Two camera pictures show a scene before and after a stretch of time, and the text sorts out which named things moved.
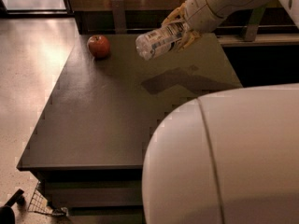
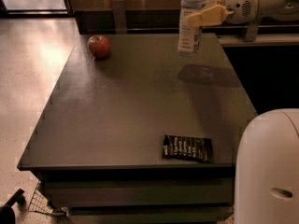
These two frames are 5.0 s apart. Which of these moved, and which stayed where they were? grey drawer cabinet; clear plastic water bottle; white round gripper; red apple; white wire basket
Moved: clear plastic water bottle; white round gripper
Stayed: red apple; grey drawer cabinet; white wire basket
